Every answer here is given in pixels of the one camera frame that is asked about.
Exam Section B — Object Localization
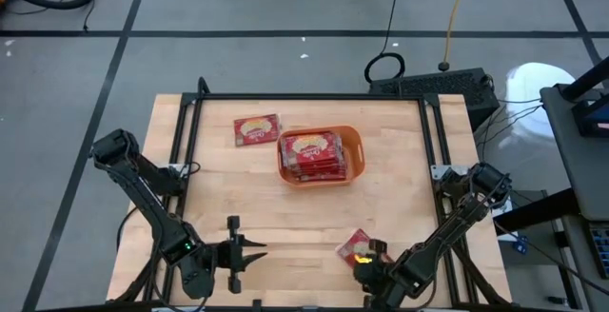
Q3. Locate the black device on desk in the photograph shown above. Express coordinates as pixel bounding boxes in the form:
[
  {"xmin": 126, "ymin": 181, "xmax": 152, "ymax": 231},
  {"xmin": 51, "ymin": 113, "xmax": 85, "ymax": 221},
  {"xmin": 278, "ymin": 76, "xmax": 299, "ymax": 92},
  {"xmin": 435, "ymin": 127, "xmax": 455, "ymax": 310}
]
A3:
[{"xmin": 570, "ymin": 93, "xmax": 609, "ymax": 138}]

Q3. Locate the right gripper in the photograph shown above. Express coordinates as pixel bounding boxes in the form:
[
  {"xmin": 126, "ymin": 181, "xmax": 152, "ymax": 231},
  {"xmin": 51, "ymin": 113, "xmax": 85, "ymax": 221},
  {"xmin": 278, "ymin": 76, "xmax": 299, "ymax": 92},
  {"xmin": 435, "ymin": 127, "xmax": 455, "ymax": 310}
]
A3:
[{"xmin": 353, "ymin": 239, "xmax": 406, "ymax": 310}]

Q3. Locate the black pole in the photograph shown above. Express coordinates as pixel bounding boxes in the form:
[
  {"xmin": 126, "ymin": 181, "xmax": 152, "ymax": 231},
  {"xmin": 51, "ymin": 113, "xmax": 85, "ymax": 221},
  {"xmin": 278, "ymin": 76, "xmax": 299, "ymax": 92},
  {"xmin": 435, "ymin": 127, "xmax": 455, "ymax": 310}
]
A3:
[{"xmin": 560, "ymin": 56, "xmax": 609, "ymax": 103}]

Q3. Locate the black cable bundle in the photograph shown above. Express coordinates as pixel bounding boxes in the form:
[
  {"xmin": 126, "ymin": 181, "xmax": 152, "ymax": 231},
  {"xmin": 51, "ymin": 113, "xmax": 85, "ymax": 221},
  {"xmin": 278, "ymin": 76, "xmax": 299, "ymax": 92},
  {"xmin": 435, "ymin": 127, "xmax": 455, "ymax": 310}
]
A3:
[{"xmin": 473, "ymin": 76, "xmax": 546, "ymax": 161}]

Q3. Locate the orange plastic basket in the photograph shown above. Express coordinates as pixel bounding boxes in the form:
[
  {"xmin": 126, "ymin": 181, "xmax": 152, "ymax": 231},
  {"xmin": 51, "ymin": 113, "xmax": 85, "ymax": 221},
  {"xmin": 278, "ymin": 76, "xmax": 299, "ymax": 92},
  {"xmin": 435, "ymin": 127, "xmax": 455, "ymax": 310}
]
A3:
[{"xmin": 276, "ymin": 125, "xmax": 367, "ymax": 189}]

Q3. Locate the black computer tower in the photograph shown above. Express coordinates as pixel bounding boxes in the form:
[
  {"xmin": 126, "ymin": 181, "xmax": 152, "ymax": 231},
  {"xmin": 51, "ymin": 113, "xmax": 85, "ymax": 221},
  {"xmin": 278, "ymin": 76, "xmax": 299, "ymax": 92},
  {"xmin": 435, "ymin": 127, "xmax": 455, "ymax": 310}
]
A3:
[{"xmin": 368, "ymin": 67, "xmax": 501, "ymax": 132}]

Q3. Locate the black coiled power cable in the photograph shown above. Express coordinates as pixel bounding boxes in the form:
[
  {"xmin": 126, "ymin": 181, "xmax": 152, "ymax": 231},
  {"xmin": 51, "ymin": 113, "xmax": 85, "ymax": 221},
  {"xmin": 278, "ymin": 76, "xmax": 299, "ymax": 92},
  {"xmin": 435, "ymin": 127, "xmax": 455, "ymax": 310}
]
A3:
[{"xmin": 363, "ymin": 0, "xmax": 407, "ymax": 85}]

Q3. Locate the white paper sheet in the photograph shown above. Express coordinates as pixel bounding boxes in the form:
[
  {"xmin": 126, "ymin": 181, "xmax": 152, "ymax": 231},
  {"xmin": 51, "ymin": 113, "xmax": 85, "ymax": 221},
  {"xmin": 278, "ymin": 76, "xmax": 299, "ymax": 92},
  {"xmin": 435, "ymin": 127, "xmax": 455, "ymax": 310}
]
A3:
[{"xmin": 489, "ymin": 197, "xmax": 514, "ymax": 219}]

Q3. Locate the yellow extension cable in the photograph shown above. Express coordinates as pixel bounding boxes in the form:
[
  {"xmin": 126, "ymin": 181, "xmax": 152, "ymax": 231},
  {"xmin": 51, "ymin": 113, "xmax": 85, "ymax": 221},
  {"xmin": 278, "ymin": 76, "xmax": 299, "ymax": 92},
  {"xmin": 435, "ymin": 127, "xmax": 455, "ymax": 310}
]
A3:
[{"xmin": 441, "ymin": 0, "xmax": 472, "ymax": 73}]

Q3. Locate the black desk leg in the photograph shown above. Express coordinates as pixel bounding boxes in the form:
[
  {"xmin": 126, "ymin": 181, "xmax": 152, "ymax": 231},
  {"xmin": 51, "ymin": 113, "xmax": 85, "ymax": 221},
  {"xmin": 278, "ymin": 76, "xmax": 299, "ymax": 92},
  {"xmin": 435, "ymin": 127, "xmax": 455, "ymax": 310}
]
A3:
[{"xmin": 492, "ymin": 186, "xmax": 581, "ymax": 237}]

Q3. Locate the grey work desk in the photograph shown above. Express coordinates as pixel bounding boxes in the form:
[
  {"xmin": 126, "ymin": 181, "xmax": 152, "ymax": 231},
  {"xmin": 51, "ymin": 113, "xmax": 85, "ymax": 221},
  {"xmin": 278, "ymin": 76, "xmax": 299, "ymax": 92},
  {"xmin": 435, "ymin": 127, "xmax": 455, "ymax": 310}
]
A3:
[{"xmin": 540, "ymin": 83, "xmax": 609, "ymax": 223}]

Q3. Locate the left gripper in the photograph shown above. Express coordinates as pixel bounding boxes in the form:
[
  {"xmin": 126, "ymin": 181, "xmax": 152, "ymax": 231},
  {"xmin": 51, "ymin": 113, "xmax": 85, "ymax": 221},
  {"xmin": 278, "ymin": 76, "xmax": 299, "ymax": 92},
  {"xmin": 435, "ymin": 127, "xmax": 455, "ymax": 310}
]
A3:
[{"xmin": 203, "ymin": 215, "xmax": 269, "ymax": 296}]

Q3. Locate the silver metal bracket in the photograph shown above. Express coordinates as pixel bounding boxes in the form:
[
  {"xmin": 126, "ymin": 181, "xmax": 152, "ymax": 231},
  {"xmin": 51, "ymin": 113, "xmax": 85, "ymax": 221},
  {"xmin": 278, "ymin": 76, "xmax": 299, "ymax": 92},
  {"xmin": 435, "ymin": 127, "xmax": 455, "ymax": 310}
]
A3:
[{"xmin": 150, "ymin": 305, "xmax": 206, "ymax": 312}]

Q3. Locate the black aluminium table frame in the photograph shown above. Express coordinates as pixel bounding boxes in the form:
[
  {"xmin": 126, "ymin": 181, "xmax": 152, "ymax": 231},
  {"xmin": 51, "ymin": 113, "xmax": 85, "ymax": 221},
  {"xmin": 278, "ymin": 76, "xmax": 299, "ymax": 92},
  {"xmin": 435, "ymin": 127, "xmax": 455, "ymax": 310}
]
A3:
[{"xmin": 111, "ymin": 76, "xmax": 513, "ymax": 312}]

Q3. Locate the black arm base cable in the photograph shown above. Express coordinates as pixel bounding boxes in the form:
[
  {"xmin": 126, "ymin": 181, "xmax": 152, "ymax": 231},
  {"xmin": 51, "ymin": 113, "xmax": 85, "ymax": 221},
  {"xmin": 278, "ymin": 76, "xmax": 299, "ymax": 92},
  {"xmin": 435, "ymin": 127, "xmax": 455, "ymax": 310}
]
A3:
[{"xmin": 115, "ymin": 205, "xmax": 144, "ymax": 252}]

